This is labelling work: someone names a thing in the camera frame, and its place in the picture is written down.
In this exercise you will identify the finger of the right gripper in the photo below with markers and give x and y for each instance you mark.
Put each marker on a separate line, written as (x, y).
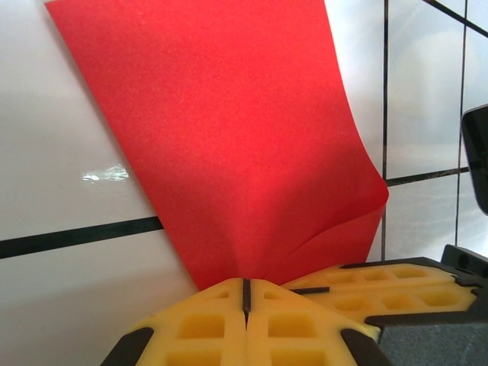
(400, 301)
(381, 274)

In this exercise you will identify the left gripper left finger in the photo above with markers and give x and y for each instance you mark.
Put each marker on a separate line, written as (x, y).
(171, 343)

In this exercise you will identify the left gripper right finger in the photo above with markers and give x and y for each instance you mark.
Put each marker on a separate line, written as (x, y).
(312, 343)

